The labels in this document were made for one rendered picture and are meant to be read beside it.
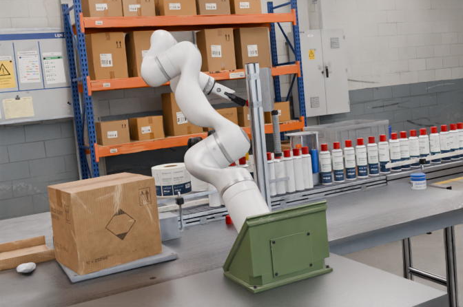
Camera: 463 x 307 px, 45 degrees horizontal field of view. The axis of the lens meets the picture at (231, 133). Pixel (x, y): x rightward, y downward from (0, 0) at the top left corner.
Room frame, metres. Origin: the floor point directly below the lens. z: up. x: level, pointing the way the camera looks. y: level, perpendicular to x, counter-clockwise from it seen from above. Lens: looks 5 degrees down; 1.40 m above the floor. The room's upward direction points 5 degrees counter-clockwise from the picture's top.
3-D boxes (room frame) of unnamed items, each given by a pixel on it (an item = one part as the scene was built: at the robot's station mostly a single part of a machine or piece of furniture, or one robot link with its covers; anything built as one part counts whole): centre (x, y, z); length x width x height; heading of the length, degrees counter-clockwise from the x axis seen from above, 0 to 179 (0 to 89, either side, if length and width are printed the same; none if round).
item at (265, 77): (2.48, -0.15, 1.38); 0.17 x 0.10 x 0.19; 171
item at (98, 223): (1.92, 0.47, 0.99); 0.30 x 0.24 x 0.27; 125
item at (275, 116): (2.49, -0.20, 1.18); 0.04 x 0.04 x 0.21
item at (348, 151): (2.79, -0.58, 0.98); 0.05 x 0.05 x 0.20
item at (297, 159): (2.65, -0.30, 0.98); 0.05 x 0.05 x 0.20
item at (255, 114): (2.40, -0.11, 1.16); 0.04 x 0.04 x 0.67; 26
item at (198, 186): (2.73, 0.18, 1.03); 0.09 x 0.09 x 0.30
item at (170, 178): (2.88, 0.33, 0.95); 0.20 x 0.20 x 0.14
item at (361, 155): (2.82, -0.65, 0.98); 0.05 x 0.05 x 0.20
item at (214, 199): (2.45, 0.10, 0.98); 0.05 x 0.05 x 0.20
